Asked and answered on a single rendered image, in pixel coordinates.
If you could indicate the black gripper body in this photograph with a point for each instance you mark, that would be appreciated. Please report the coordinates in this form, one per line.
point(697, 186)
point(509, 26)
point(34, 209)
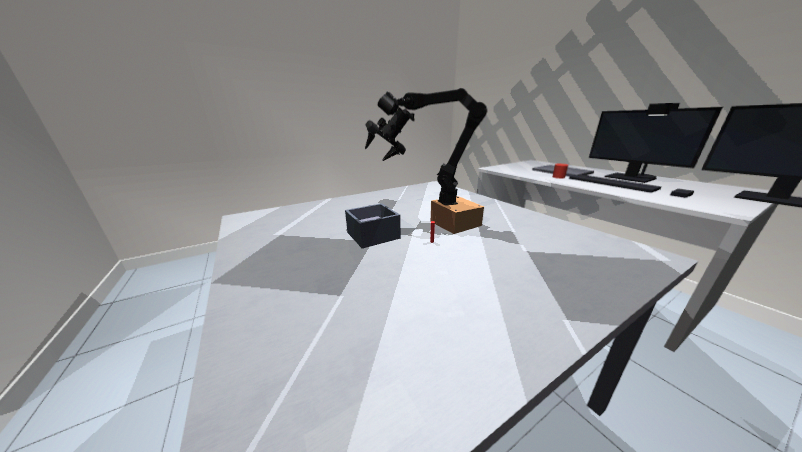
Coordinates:
point(390, 132)

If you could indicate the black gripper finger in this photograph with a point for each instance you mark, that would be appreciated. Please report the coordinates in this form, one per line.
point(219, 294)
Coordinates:
point(392, 152)
point(370, 139)

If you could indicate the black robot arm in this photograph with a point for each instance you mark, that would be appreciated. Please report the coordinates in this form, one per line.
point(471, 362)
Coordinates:
point(414, 101)

